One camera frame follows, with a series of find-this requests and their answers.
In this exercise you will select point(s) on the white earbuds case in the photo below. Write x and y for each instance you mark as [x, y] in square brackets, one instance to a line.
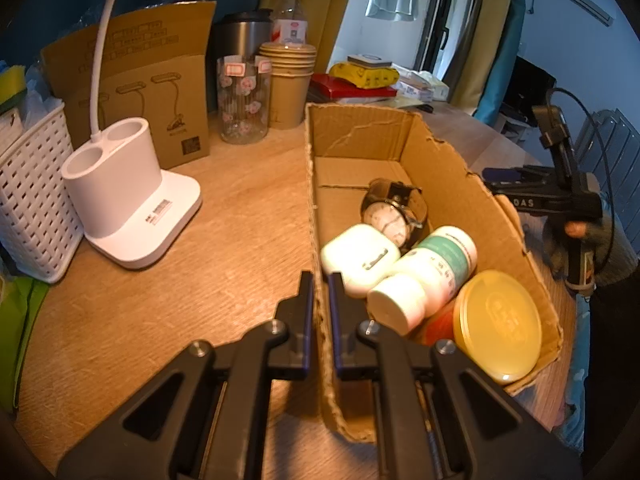
[355, 255]

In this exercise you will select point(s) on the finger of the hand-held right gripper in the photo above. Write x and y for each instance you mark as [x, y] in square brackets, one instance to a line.
[502, 175]

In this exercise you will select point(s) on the white pill bottle teal label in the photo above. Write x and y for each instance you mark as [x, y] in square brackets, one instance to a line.
[430, 275]

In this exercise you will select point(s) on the green plastic bag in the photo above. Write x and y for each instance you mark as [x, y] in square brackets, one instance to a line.
[20, 320]

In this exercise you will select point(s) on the yellow paper envelope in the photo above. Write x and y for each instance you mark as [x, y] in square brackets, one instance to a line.
[400, 103]

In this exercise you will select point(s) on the clear plastic water bottle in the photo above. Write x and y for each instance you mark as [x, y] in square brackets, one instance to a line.
[289, 15]

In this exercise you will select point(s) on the teal curtain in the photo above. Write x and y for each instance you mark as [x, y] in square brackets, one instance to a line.
[490, 110]

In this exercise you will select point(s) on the stack of paper cups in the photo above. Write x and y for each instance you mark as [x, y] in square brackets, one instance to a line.
[287, 90]

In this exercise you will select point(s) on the red book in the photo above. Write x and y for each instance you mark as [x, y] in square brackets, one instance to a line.
[340, 87]

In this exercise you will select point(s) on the black door frame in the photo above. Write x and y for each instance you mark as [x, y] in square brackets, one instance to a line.
[445, 10]

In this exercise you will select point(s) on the white plastic basket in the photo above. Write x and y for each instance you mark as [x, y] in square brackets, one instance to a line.
[35, 185]

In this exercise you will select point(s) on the brown lamp packaging box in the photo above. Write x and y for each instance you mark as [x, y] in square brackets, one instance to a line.
[150, 110]

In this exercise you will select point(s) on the grey bed headboard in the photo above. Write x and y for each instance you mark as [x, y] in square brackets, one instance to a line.
[620, 140]

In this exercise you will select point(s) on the person's right hand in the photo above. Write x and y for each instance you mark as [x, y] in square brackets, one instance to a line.
[576, 230]

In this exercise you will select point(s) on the cardboard box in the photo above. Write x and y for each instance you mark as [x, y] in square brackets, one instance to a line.
[345, 200]

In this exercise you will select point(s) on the person's right forearm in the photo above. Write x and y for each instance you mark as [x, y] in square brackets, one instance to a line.
[612, 250]

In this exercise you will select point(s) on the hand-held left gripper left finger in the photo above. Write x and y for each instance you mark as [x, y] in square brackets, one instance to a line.
[308, 330]

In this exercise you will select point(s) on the glass jar with pink prints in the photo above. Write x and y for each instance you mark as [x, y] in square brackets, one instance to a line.
[242, 105]

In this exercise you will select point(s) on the stainless steel thermos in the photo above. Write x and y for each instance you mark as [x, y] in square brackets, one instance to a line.
[240, 35]

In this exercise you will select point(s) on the white television stand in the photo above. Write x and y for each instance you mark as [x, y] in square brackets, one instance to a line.
[510, 127]

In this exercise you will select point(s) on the grey white flat box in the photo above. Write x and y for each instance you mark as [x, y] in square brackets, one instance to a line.
[369, 59]

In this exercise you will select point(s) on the white printed box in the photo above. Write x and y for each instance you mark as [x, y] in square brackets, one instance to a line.
[414, 88]

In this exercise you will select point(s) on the yellow wipes packet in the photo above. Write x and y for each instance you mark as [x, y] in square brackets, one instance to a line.
[360, 77]

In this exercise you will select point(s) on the black television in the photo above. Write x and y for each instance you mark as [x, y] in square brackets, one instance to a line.
[525, 85]

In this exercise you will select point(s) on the white desk lamp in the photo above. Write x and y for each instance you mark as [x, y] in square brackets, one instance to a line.
[130, 185]

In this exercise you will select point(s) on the red can with yellow lid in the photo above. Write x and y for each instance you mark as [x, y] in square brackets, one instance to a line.
[495, 325]

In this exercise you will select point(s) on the yellow green sponge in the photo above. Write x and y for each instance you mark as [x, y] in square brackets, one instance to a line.
[12, 85]

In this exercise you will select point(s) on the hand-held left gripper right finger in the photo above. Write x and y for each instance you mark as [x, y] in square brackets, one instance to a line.
[339, 340]

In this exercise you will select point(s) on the pale yellow tissue pack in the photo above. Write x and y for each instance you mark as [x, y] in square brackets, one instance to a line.
[434, 86]

